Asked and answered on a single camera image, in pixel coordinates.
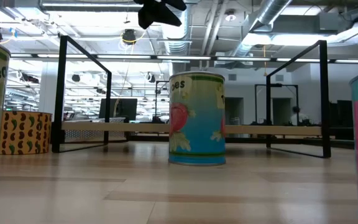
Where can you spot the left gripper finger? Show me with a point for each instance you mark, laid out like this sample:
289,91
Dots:
169,20
176,4

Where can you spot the blue tomatoes label can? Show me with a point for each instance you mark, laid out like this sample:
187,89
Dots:
197,130

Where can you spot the short yellow bean-print can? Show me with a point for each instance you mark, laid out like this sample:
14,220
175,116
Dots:
26,133

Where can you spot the black-framed wooden shelf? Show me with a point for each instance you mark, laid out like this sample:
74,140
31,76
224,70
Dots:
120,126

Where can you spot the round white ceiling sensor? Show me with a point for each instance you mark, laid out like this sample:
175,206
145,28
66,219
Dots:
230,16

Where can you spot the black computer monitor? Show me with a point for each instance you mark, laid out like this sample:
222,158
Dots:
126,109

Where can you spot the silver perforated metal tray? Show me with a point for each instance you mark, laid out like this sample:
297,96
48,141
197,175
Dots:
85,136

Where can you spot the ribbed silver ventilation duct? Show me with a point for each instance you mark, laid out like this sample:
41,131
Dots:
177,43

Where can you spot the black metal frame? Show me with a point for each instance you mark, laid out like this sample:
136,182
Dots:
162,81
283,85

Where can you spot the wide silver ventilation duct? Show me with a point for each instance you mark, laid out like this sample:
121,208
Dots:
272,9

